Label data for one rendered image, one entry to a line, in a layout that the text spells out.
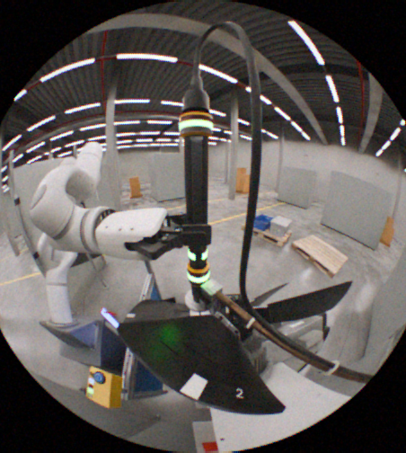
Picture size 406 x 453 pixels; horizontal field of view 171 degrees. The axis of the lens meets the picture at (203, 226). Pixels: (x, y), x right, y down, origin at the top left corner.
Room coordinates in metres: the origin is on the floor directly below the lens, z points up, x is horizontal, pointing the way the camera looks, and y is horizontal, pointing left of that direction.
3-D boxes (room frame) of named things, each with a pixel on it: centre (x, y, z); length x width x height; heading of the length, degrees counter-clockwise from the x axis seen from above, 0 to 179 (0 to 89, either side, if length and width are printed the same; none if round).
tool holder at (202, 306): (0.18, 0.00, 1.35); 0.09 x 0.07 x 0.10; 39
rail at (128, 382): (0.26, 0.38, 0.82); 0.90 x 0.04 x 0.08; 4
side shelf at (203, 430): (-0.35, -0.15, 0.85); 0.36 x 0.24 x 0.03; 94
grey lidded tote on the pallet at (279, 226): (2.63, -1.93, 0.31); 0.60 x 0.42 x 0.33; 130
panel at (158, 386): (0.26, 0.38, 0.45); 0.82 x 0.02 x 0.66; 4
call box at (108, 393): (-0.14, 0.35, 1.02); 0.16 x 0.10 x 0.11; 4
